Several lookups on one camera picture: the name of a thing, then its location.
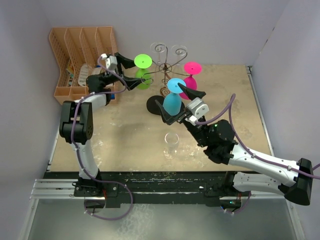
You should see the clear front wine glass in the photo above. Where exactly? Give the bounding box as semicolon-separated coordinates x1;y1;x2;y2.
163;132;180;160

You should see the pink plastic wine glass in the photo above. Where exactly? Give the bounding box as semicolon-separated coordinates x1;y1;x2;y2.
183;61;202;90

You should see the white blister pack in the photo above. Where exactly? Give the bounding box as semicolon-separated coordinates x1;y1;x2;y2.
77;63;89;87

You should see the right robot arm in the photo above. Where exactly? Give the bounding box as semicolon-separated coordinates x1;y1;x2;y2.
155;83;316;206

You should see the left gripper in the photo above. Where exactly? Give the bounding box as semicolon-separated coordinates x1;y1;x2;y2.
99;53;145;90

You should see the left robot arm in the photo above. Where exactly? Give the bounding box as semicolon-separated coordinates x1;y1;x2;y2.
59;52;144;196

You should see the peach plastic file organizer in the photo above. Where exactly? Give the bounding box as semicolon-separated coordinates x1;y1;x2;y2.
48;26;118;104

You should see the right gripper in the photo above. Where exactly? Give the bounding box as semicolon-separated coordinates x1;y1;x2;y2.
156;83;211;148

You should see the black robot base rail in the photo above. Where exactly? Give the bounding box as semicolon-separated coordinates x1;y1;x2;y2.
43;171;254;209

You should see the clear tall flute glass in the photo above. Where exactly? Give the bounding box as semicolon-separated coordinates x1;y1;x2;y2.
150;42;167;65

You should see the clear short wine glass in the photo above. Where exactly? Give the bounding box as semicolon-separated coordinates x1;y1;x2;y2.
171;44;188;66

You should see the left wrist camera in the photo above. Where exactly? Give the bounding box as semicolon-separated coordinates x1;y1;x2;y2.
100;53;118;71

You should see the colourful booklet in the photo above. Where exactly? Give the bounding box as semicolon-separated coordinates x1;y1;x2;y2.
66;60;75;87

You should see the metal wine glass rack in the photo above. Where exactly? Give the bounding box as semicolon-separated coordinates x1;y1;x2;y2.
146;46;189;116

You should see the green plastic wine glass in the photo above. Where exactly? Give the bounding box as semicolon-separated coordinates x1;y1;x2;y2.
134;53;153;90

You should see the blue plastic wine glass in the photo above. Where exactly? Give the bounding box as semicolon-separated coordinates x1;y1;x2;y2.
162;78;186;116

